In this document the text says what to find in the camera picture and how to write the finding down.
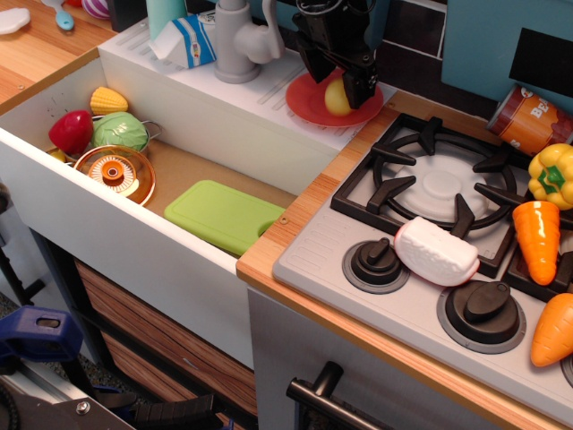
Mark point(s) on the yellow toy potato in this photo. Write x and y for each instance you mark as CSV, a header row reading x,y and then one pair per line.
x,y
335,98

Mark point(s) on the pink striped ball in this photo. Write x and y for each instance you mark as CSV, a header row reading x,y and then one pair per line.
x,y
96,8

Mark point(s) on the white toy milk carton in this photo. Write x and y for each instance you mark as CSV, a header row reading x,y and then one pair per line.
x,y
188,42

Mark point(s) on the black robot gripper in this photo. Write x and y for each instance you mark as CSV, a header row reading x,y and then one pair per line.
x,y
331,35

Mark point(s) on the black oven handle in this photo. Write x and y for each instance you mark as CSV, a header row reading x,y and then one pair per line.
x,y
317,399

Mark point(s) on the white red toy radish slice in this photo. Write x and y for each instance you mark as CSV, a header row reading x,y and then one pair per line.
x,y
434,254

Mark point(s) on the red toy pepper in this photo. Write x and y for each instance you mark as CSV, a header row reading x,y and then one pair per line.
x,y
72,132

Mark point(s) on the orange toy carrot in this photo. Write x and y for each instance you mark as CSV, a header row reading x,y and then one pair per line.
x,y
552,339
537,225

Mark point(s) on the grey toy faucet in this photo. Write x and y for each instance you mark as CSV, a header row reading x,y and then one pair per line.
x,y
243,46

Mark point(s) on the red plastic plate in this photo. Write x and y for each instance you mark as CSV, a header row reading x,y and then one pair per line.
x,y
305,98

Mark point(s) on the lower orange toy carrot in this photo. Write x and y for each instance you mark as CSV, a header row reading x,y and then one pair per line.
x,y
552,339

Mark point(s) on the blue toy spoon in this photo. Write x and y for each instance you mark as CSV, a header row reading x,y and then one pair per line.
x,y
64,20

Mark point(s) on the green toy cabbage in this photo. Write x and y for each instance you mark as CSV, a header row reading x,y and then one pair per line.
x,y
120,129

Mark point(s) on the metal pot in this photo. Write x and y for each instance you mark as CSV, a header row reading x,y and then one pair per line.
x,y
154,130

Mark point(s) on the blue clamp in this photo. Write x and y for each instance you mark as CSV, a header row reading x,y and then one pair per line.
x,y
39,334

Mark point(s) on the black stove knob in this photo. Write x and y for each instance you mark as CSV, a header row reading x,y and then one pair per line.
x,y
373,267
482,316

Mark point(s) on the brown beans can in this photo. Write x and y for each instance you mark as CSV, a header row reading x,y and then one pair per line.
x,y
530,123

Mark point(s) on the orange transparent pot lid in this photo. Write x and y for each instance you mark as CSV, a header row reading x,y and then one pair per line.
x,y
121,170

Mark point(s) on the green cutting board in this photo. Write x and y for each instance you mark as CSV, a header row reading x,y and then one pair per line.
x,y
222,216

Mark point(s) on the yellow toy bell pepper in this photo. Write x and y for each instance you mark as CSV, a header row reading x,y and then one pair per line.
x,y
551,175

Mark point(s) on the white toy sink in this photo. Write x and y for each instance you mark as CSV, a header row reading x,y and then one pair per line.
x,y
112,218

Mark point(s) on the white toy piece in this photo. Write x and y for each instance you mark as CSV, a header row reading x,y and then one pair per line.
x,y
13,19

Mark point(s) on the yellow toy corn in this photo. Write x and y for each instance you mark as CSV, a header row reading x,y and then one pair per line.
x,y
106,101

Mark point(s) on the upper orange toy carrot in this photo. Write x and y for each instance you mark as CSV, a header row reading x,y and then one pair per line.
x,y
537,225

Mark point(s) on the right black stove knob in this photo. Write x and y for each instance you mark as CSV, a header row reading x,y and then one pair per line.
x,y
482,316

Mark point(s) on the teal cup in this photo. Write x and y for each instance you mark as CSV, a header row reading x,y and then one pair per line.
x,y
161,12

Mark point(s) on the left black stove knob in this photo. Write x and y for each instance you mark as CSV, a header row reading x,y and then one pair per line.
x,y
373,267

